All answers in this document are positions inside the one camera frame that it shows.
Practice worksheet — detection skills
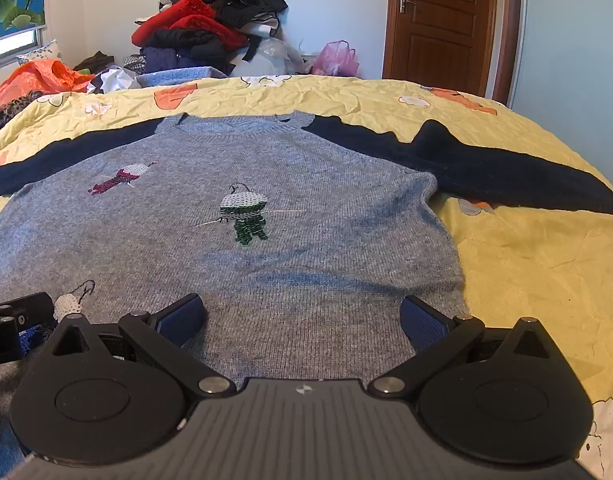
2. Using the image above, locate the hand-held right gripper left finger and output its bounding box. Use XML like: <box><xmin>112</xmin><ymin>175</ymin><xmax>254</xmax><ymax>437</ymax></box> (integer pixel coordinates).
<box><xmin>51</xmin><ymin>294</ymin><xmax>237</xmax><ymax>402</ymax></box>

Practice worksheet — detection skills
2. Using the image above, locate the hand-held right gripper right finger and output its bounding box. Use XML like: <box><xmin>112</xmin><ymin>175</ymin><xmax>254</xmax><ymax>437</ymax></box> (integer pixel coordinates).
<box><xmin>369</xmin><ymin>295</ymin><xmax>558</xmax><ymax>402</ymax></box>

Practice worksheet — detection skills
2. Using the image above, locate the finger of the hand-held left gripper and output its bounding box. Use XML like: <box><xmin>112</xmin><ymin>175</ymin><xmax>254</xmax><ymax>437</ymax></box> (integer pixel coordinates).
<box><xmin>0</xmin><ymin>292</ymin><xmax>56</xmax><ymax>334</ymax></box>

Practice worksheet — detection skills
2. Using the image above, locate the grey sweater with navy sleeves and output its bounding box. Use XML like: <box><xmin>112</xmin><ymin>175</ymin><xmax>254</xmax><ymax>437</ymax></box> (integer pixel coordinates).
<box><xmin>0</xmin><ymin>110</ymin><xmax>613</xmax><ymax>476</ymax></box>

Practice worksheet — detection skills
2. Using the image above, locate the yellow printed quilt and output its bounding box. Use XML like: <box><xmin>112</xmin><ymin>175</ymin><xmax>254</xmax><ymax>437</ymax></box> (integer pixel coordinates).
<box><xmin>0</xmin><ymin>74</ymin><xmax>613</xmax><ymax>471</ymax></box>

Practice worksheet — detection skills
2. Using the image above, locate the leopard print cloth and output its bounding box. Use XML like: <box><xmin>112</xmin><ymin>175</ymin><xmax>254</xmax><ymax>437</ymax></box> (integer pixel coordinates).
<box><xmin>4</xmin><ymin>90</ymin><xmax>43</xmax><ymax>122</ymax></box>

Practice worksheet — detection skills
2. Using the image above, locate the orange plastic bag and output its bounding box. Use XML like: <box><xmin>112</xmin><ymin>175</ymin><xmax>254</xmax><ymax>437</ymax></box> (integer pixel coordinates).
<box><xmin>0</xmin><ymin>59</ymin><xmax>95</xmax><ymax>111</ymax></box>

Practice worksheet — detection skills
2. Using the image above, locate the light blue knit cloth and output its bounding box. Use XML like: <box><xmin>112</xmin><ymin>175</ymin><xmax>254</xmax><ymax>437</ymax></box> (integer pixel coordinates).
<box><xmin>136</xmin><ymin>66</ymin><xmax>228</xmax><ymax>89</ymax></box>

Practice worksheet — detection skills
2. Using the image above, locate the white crumpled plastic bag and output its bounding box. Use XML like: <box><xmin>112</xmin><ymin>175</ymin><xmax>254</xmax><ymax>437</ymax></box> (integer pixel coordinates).
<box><xmin>86</xmin><ymin>66</ymin><xmax>143</xmax><ymax>95</ymax></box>

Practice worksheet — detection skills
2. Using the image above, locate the dark brown cloth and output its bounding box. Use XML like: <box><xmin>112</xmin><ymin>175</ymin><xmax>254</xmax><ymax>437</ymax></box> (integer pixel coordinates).
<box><xmin>74</xmin><ymin>51</ymin><xmax>116</xmax><ymax>75</ymax></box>

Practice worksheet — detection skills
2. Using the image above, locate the floral pillow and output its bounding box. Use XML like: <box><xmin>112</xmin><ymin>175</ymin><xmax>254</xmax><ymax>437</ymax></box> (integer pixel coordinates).
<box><xmin>16</xmin><ymin>40</ymin><xmax>63</xmax><ymax>67</ymax></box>

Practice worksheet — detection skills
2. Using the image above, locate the window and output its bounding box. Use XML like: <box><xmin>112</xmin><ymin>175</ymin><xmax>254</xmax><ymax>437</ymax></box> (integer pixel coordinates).
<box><xmin>0</xmin><ymin>25</ymin><xmax>43</xmax><ymax>67</ymax></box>

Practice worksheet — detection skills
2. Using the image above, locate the dark navy garment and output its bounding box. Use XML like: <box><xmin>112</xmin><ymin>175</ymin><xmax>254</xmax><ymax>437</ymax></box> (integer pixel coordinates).
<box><xmin>140</xmin><ymin>27</ymin><xmax>247</xmax><ymax>74</ymax></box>

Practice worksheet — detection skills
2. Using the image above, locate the clear plastic bag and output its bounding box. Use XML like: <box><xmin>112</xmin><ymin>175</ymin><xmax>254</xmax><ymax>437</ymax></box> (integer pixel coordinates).
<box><xmin>244</xmin><ymin>35</ymin><xmax>315</xmax><ymax>79</ymax></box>

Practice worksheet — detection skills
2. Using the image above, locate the pink plastic bag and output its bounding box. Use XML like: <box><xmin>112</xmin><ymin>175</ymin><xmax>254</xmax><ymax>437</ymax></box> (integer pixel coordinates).
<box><xmin>311</xmin><ymin>40</ymin><xmax>361</xmax><ymax>79</ymax></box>

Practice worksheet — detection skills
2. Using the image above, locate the red garment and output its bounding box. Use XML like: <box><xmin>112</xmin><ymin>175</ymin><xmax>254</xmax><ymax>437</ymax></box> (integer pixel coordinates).
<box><xmin>131</xmin><ymin>0</ymin><xmax>250</xmax><ymax>52</ymax></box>

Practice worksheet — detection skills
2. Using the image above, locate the brown wooden door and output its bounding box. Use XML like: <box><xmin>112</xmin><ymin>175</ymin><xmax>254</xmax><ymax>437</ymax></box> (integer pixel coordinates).
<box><xmin>383</xmin><ymin>0</ymin><xmax>523</xmax><ymax>107</ymax></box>

